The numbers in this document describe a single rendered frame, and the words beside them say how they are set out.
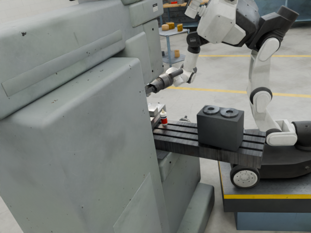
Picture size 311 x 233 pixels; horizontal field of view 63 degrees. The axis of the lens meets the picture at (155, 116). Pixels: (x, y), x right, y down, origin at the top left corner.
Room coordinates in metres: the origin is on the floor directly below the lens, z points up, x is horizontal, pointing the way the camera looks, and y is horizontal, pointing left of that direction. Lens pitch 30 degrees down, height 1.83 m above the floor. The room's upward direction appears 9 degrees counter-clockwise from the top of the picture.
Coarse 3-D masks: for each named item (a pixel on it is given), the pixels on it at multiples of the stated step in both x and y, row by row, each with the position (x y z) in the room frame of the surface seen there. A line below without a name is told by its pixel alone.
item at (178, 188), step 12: (180, 156) 1.35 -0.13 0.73; (192, 156) 1.53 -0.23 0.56; (180, 168) 1.33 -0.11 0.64; (192, 168) 1.51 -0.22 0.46; (168, 180) 1.16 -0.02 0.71; (180, 180) 1.31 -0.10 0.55; (192, 180) 1.49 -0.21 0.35; (168, 192) 1.14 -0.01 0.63; (180, 192) 1.29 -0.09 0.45; (192, 192) 1.47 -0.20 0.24; (168, 204) 1.12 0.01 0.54; (180, 204) 1.26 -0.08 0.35; (168, 216) 1.10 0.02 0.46; (180, 216) 1.24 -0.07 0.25
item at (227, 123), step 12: (204, 108) 1.19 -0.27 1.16; (216, 108) 1.17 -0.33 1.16; (228, 108) 1.15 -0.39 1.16; (204, 120) 1.13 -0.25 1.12; (216, 120) 1.09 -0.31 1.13; (228, 120) 1.05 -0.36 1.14; (240, 120) 1.07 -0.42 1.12; (204, 132) 1.13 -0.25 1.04; (216, 132) 1.09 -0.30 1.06; (228, 132) 1.05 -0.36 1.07; (240, 132) 1.07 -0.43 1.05; (216, 144) 1.09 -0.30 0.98; (228, 144) 1.05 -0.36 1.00
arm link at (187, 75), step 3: (183, 69) 1.75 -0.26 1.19; (183, 72) 1.73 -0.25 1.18; (186, 72) 1.72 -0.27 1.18; (189, 72) 1.72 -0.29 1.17; (192, 72) 1.72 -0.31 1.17; (183, 75) 1.63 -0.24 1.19; (186, 75) 1.70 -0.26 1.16; (189, 75) 1.70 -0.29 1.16; (192, 75) 1.69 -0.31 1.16; (183, 78) 1.61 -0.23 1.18; (186, 78) 1.66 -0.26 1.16; (189, 78) 1.69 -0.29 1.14; (186, 81) 1.69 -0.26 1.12; (189, 81) 1.69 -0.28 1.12
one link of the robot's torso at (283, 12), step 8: (280, 8) 1.51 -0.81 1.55; (288, 8) 1.46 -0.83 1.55; (264, 16) 1.56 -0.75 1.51; (272, 16) 1.50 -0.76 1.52; (280, 16) 1.45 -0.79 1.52; (288, 16) 1.45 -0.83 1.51; (296, 16) 1.45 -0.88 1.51; (264, 24) 1.47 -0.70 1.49; (272, 24) 1.46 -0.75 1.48; (280, 24) 1.45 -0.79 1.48; (288, 24) 1.45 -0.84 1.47; (256, 32) 1.49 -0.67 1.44; (264, 32) 1.47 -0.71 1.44; (280, 32) 1.46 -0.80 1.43; (256, 40) 1.48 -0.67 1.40; (256, 48) 1.53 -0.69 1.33
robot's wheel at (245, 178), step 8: (232, 168) 1.33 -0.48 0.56; (240, 168) 1.28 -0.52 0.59; (248, 168) 1.27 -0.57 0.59; (256, 168) 1.29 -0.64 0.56; (232, 176) 1.29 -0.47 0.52; (240, 176) 1.30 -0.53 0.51; (248, 176) 1.29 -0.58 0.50; (256, 176) 1.26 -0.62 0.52; (240, 184) 1.28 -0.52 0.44; (248, 184) 1.27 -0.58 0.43
